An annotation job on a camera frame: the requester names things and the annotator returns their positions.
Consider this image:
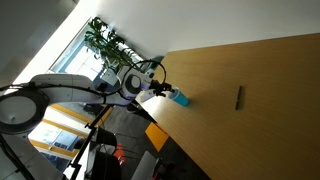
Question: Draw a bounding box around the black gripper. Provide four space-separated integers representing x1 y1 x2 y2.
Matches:
148 79 175 98

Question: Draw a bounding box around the blue plastic cup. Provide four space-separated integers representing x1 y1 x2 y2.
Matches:
167 87 190 108

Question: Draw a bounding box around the dark pen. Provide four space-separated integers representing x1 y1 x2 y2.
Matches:
234 85 244 111

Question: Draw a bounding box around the green leafy plant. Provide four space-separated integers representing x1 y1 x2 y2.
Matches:
83 16 144 73

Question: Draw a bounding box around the grey flat panel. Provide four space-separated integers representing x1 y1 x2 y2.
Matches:
131 150 159 180

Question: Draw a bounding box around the bright window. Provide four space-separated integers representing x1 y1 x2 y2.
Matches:
49 18 141 88

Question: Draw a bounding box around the black tripod stand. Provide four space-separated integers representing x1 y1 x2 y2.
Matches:
68 104 114 180

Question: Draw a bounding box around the black office chair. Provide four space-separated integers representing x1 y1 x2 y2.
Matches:
89 126 123 180

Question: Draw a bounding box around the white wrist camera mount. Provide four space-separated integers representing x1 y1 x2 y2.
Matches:
141 89 157 103

